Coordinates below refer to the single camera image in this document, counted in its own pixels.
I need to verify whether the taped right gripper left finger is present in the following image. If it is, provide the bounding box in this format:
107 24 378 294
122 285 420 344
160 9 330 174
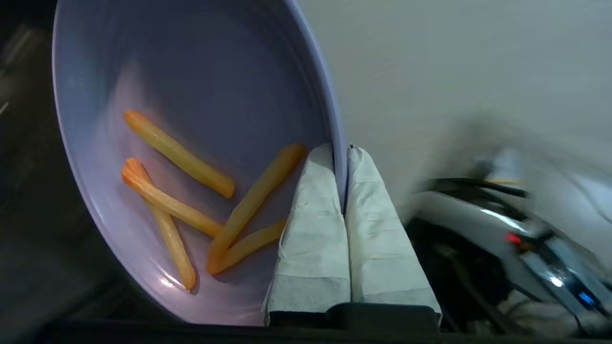
261 143 352 328

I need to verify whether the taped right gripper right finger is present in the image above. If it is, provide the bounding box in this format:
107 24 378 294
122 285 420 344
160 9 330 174
344 145 443 326

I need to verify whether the white round object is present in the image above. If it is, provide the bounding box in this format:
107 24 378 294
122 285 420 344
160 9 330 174
52 0 348 328

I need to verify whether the white robot base shell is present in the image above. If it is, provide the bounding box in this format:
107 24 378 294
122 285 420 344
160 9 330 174
404 189 546 254

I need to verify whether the orange french fry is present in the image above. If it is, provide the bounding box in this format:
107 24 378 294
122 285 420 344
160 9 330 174
127 158 197 291
207 143 307 275
123 110 235 199
121 165 223 237
210 220 287 276

